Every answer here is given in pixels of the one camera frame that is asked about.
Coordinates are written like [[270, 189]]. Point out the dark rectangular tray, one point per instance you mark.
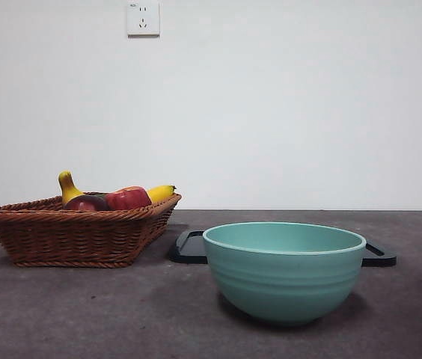
[[186, 259]]

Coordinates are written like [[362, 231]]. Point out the dark purple plum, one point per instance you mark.
[[85, 203]]

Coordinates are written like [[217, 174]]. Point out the teal green bowl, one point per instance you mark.
[[282, 284]]

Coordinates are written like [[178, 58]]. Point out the white wall socket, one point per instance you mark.
[[143, 18]]

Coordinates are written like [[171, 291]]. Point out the brown wicker basket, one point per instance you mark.
[[69, 239]]

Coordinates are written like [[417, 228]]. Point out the yellow banana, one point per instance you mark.
[[68, 185]]

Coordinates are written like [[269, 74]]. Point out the red apple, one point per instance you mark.
[[128, 198]]

